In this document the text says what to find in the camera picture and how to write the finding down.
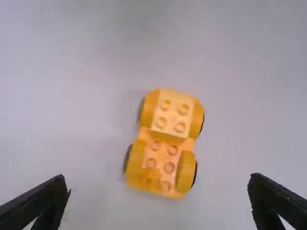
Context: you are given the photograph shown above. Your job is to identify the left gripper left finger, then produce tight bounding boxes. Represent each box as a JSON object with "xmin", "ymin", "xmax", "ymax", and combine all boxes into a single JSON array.
[{"xmin": 0, "ymin": 174, "xmax": 71, "ymax": 230}]

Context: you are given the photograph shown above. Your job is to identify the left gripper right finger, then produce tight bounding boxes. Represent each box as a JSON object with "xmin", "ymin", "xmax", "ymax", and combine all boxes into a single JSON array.
[{"xmin": 247, "ymin": 172, "xmax": 307, "ymax": 230}]

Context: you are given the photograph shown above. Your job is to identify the yellow toy car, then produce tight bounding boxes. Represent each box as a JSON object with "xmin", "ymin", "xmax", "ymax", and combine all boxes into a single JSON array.
[{"xmin": 122, "ymin": 87, "xmax": 206, "ymax": 200}]

